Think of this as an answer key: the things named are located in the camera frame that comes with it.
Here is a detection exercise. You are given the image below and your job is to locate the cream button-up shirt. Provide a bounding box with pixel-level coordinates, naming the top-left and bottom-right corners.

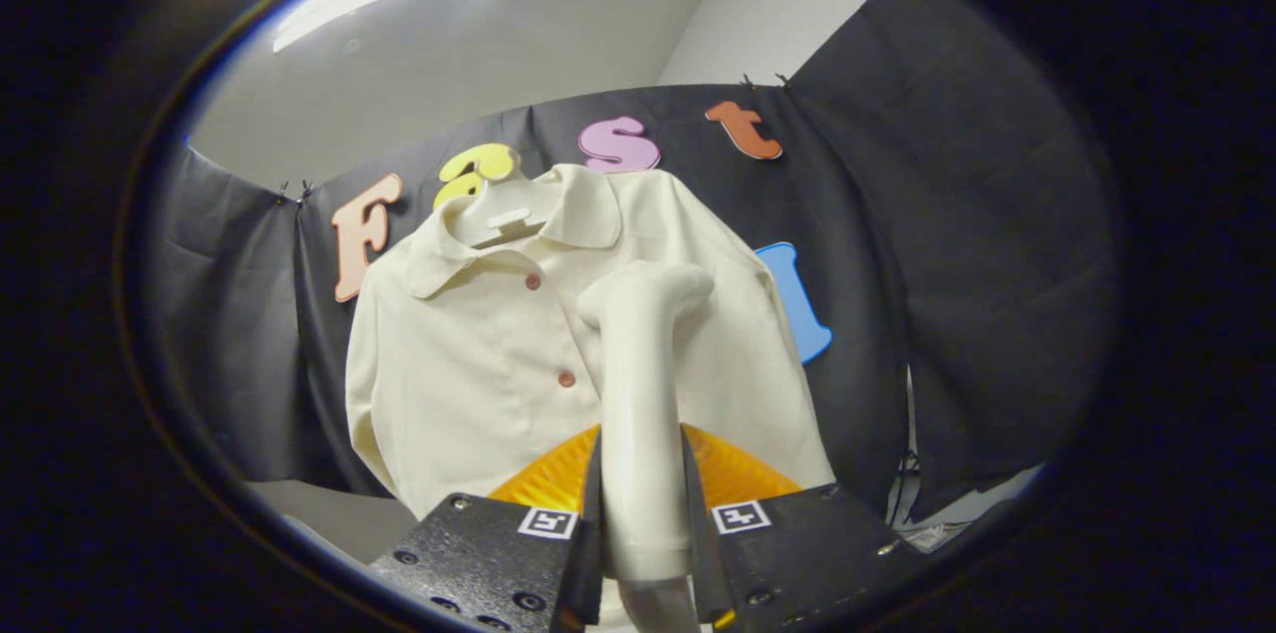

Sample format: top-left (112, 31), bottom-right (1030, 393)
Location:
top-left (344, 164), bottom-right (836, 521)

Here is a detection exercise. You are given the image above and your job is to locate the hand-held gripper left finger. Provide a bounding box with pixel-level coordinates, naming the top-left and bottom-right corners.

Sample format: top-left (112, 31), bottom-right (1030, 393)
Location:
top-left (367, 424), bottom-right (605, 633)

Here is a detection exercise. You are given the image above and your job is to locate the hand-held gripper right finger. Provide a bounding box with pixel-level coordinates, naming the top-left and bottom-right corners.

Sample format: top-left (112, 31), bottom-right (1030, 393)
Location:
top-left (681, 422), bottom-right (933, 632)

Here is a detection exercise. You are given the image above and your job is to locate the white garment steamer head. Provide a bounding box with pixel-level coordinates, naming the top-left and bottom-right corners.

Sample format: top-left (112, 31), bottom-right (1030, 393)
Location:
top-left (576, 261), bottom-right (716, 584)

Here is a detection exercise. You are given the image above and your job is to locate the black backdrop cloth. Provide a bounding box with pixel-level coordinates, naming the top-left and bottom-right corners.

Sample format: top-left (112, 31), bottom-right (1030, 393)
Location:
top-left (150, 0), bottom-right (1117, 526)

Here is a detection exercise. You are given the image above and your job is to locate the grey cabinet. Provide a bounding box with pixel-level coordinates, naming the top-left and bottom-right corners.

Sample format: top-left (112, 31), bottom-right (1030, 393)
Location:
top-left (247, 480), bottom-right (420, 564)

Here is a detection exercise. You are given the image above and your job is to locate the white plastic hanger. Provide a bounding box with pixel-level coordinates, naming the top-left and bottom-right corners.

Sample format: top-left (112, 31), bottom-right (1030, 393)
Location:
top-left (444, 147), bottom-right (565, 249)

